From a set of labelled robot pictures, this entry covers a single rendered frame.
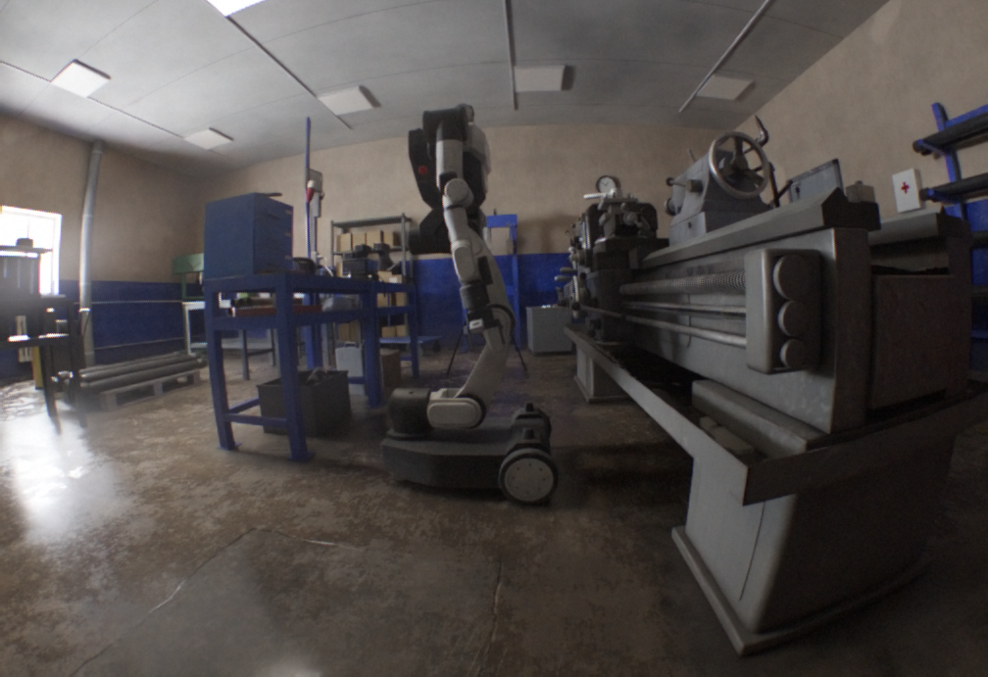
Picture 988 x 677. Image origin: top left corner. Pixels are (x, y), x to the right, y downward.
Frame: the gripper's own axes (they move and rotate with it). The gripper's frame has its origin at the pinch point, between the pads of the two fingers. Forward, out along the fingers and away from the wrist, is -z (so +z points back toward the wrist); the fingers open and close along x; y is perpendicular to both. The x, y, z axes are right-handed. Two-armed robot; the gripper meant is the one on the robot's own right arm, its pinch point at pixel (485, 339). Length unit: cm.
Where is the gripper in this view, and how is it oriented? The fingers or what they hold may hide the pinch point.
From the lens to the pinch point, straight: 133.0
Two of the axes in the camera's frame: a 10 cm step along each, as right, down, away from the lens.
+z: -2.4, -9.7, 0.0
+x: 9.7, -2.4, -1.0
